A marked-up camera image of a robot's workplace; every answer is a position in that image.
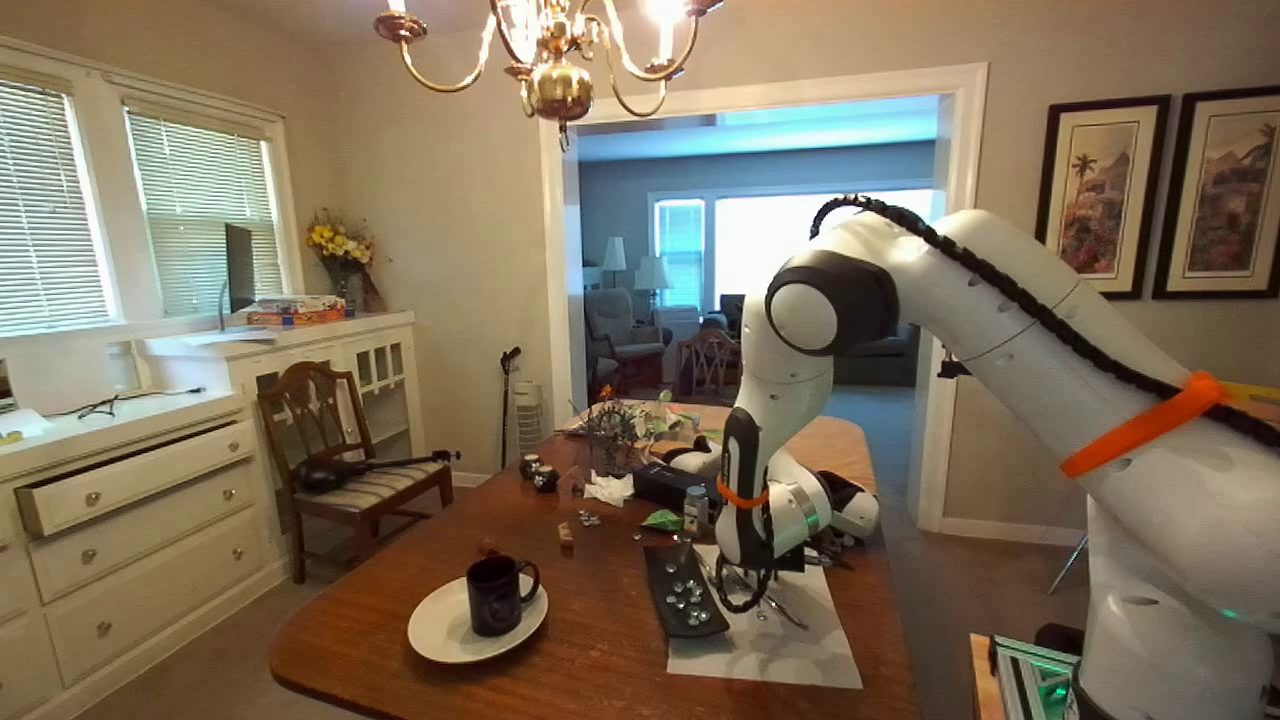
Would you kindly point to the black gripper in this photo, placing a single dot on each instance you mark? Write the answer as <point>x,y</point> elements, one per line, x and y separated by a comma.
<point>740,582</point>

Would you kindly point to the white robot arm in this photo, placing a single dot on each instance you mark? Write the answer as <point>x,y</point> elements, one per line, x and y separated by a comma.
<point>1183,484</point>

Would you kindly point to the black rectangular plate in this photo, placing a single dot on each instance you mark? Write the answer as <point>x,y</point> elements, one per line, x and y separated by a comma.
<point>681,594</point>

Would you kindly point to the white napkin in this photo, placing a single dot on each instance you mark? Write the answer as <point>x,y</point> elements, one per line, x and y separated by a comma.
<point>789,636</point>

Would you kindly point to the white round plate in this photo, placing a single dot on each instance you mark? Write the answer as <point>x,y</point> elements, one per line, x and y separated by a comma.
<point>442,626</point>

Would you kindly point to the small glass jar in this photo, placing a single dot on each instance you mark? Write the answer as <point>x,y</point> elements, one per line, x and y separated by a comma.
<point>694,508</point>

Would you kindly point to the long black box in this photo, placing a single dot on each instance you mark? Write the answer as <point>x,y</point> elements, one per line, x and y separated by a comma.
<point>661,484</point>

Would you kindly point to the white VR headset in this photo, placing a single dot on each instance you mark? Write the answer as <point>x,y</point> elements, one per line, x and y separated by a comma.
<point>852,507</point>

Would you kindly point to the crumpled white tissue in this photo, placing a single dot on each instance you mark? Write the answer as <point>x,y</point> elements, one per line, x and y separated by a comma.
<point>610,490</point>

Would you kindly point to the wooden dining table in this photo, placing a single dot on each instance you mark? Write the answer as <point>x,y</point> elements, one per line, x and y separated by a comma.
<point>594,656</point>

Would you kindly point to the black metal ornament stand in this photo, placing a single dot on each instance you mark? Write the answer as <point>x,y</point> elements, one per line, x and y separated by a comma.
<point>610,434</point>

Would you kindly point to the black mug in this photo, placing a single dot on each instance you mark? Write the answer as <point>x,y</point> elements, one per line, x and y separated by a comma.
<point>499,594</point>

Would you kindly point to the white glass-door cabinet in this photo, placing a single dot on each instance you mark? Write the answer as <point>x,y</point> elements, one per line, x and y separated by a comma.
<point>374,350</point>

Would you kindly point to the wooden chair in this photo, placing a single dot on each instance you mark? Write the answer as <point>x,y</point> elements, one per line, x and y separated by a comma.
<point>330,465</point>

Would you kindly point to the yellow flower bouquet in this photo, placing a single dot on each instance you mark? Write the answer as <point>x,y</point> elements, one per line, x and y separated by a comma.
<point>347,258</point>

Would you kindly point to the left framed picture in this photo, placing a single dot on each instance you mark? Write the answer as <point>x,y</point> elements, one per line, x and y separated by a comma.
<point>1103,163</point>

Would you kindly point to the framed picture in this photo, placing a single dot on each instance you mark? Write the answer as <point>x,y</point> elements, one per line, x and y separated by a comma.
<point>1103,163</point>
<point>1221,233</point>

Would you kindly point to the brass chandelier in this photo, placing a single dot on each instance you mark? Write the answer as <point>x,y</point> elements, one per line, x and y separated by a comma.
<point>563,55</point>

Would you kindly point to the right framed picture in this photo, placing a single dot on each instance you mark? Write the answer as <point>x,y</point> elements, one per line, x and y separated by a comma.
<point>1221,233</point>

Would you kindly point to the white dresser with drawers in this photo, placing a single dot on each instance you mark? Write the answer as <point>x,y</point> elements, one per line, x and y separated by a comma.
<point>125,533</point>

